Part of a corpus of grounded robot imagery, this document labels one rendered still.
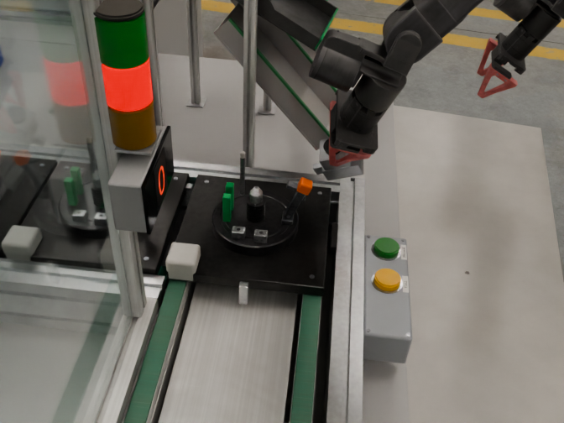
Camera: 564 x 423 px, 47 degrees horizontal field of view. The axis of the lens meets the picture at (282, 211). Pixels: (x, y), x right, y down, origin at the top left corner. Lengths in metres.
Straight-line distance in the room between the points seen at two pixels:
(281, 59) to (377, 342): 0.58
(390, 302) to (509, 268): 0.33
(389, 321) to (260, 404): 0.22
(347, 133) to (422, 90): 2.51
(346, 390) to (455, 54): 3.14
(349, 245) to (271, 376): 0.26
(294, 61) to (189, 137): 0.32
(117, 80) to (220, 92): 0.93
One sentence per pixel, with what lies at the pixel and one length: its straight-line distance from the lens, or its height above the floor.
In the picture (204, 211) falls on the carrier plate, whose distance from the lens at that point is 1.09.
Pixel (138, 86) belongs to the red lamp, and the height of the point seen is 1.34.
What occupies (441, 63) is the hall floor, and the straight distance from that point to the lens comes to 3.75.
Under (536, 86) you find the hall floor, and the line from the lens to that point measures 3.73.
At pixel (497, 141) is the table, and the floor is 0.86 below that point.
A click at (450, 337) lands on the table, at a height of 0.86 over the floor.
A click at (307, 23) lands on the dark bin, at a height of 1.20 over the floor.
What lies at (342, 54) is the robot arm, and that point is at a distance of 0.90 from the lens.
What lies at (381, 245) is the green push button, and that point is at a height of 0.97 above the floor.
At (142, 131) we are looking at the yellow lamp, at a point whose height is 1.28.
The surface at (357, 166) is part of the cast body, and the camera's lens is 1.06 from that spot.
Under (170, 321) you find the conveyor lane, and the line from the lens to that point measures 0.96.
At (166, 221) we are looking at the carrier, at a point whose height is 0.97.
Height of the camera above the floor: 1.69
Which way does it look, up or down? 41 degrees down
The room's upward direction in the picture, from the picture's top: 4 degrees clockwise
